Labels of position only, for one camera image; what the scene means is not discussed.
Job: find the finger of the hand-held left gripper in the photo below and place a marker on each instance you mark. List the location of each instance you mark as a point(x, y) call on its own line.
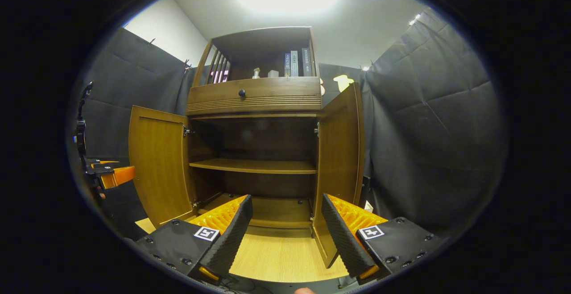
point(100, 165)
point(120, 175)

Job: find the small white block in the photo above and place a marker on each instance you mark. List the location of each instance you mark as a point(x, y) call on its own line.
point(273, 74)

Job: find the black backdrop cloth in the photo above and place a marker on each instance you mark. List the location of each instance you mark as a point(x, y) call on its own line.
point(437, 129)

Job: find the wooden double-door shoe cabinet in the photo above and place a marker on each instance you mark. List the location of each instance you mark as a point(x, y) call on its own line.
point(254, 165)

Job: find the small ceiling light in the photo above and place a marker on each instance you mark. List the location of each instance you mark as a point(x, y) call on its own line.
point(415, 19)

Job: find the dark blue book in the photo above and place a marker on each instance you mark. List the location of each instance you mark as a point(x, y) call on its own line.
point(287, 65)

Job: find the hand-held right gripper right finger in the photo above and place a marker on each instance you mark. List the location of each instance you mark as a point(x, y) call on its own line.
point(345, 240)

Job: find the light grey book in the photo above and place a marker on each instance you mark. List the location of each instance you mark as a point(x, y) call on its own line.
point(294, 64)

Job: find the wooden shoe cabinet door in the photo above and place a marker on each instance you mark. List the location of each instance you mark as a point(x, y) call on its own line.
point(158, 164)
point(339, 160)

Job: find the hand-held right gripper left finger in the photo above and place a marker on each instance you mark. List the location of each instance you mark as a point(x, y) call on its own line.
point(232, 236)

